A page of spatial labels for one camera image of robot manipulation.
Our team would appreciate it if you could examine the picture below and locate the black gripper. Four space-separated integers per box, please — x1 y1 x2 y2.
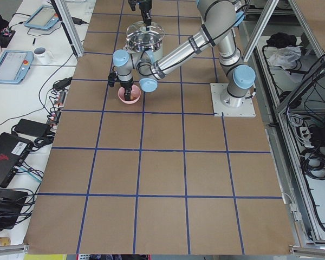
116 71 133 96
137 0 152 30

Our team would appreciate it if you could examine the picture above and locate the glass pot lid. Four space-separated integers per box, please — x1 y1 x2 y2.
126 21 165 38

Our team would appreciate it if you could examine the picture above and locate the mint green electric pot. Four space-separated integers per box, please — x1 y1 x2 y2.
126 30 165 61

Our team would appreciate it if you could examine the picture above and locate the pink bowl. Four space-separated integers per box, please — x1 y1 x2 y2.
118 84 141 104

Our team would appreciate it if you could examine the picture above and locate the white mug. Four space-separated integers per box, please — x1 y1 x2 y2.
34 47 54 65

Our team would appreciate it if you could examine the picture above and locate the brown paper table cover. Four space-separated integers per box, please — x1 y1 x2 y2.
25 1 294 255

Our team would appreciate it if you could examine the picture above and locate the black power brick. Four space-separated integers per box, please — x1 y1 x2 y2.
14 119 51 138

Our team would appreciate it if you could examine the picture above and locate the teach pendant far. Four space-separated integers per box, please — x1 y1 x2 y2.
24 5 59 30

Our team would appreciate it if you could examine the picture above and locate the teach pendant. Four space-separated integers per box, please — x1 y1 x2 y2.
0 50 34 84
24 5 59 30

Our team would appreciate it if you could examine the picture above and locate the teach pendant near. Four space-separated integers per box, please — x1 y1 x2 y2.
0 50 34 84

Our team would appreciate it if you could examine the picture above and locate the aluminium frame post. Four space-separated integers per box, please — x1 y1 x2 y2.
51 0 84 59

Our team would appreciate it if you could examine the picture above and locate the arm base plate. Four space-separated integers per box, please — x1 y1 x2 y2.
210 83 256 118

